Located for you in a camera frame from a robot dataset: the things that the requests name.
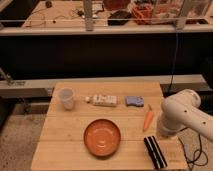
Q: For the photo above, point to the blue sponge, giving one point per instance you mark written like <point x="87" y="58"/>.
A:
<point x="136" y="101"/>

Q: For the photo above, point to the white glue bottle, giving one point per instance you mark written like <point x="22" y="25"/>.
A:
<point x="102" y="100"/>

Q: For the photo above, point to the black bag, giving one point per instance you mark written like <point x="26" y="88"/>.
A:
<point x="119" y="17"/>

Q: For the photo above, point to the orange crate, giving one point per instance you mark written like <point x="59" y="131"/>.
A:
<point x="142" y="15"/>

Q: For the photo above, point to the black whiteboard eraser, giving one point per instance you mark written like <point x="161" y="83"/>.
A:
<point x="155" y="152"/>

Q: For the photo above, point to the grey metal post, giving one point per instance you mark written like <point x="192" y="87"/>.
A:
<point x="87" y="4"/>

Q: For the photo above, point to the translucent plastic cup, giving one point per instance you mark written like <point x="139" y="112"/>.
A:
<point x="66" y="97"/>

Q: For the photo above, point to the orange carrot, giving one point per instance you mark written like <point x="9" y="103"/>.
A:
<point x="148" y="118"/>

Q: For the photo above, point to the orange plate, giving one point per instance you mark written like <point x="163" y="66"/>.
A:
<point x="102" y="137"/>

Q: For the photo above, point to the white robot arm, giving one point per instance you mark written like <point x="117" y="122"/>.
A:
<point x="180" y="109"/>

